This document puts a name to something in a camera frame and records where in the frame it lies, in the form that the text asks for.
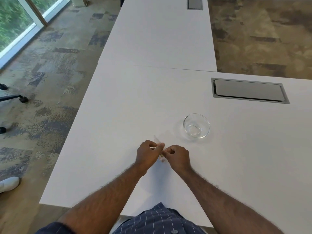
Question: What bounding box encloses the person's left hand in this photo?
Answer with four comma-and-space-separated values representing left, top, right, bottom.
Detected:
134, 140, 165, 170

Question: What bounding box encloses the person's right hand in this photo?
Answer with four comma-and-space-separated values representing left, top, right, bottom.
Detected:
163, 145, 191, 173

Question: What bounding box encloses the small clear plastic packet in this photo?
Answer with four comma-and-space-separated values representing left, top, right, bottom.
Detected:
153, 135, 169, 163

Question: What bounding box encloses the person's right forearm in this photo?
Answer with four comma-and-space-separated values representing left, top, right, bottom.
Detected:
180, 167, 284, 234

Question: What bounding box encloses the person's left forearm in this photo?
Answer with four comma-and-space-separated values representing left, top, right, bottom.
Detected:
57, 164, 148, 234

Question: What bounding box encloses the clear glass bowl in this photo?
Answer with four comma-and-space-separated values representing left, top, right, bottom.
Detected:
183, 113, 211, 139

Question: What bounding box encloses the blue striped shirt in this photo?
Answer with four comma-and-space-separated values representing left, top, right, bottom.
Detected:
35, 202, 208, 234

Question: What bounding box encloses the black office chair base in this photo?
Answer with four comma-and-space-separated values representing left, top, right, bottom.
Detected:
0, 83, 29, 134

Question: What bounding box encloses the white shoe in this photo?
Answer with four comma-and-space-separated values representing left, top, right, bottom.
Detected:
0, 177, 20, 193

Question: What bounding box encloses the grey metal table cable hatch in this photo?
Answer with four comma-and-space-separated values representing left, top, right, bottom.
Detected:
211, 78, 290, 104
187, 0, 203, 10

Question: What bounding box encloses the glass window with white frame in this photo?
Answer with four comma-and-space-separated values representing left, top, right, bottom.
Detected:
0, 0, 73, 67

